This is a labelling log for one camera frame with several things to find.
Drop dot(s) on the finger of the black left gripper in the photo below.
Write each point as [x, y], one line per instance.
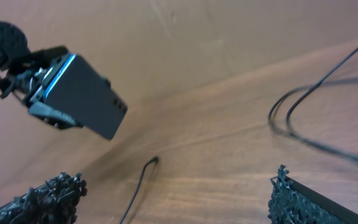
[53, 117]

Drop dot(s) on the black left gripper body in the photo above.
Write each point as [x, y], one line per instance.
[30, 73]

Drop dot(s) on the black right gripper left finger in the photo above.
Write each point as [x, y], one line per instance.
[54, 202]

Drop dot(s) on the Samsung Galaxy smartphone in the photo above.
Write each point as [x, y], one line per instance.
[80, 92]

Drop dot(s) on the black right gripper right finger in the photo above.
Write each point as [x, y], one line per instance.
[294, 203]

